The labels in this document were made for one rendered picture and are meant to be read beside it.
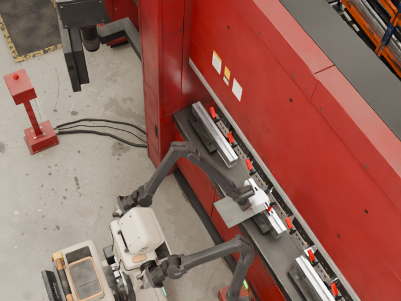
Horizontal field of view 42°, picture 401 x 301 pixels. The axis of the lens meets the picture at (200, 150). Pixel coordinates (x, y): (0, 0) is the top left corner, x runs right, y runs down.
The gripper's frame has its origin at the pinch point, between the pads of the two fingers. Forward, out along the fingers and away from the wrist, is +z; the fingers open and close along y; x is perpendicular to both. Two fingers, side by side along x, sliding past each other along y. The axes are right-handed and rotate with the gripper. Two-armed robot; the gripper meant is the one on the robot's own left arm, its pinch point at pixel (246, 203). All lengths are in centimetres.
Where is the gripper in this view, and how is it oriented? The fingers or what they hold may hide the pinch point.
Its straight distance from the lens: 315.5
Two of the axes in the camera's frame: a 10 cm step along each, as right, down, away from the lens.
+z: 3.6, 2.8, 8.9
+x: -8.0, 5.8, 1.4
